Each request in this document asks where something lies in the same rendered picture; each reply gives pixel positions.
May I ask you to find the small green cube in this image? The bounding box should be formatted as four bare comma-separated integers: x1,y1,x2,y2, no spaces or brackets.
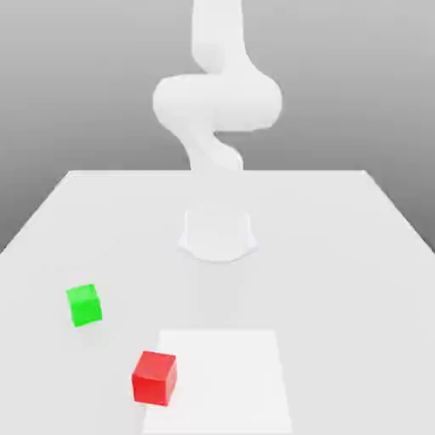
65,283,104,328

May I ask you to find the small red cube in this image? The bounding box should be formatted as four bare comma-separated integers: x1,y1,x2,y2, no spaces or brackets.
131,350,178,408

